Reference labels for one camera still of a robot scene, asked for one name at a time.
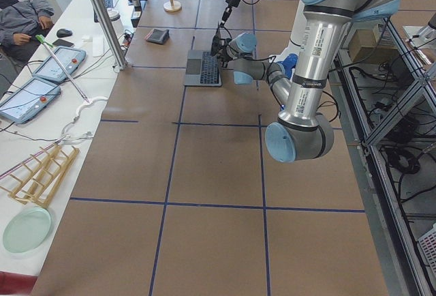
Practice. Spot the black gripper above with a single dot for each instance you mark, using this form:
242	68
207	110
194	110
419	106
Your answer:
234	0
220	51

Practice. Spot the silver laptop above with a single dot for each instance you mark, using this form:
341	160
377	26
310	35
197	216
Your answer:
203	68

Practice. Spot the wooden mug tree stand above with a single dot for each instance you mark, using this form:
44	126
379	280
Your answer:
172	6

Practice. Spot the folded grey cloth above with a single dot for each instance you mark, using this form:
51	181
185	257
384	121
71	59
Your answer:
157	36

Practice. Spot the cardboard box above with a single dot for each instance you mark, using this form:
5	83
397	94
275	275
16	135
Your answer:
372	46

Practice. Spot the black computer mouse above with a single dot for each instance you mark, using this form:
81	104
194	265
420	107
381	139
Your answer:
63	33

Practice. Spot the black smartphone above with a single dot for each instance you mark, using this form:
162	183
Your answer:
62	42

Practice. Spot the metal rod green tip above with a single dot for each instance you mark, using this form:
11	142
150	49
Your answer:
41	39

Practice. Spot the seated person in grey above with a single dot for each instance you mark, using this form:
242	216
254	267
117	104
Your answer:
21	22

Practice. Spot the near teach pendant tablet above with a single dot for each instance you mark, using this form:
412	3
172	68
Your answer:
23	105

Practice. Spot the wooden dish rack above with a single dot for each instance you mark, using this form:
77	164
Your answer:
37	179

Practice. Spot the pale green plate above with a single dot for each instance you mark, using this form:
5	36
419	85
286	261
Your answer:
27	230

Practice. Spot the white plastic basket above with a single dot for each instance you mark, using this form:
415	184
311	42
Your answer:
427	245

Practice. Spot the aluminium frame post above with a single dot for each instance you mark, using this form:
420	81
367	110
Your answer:
112	37

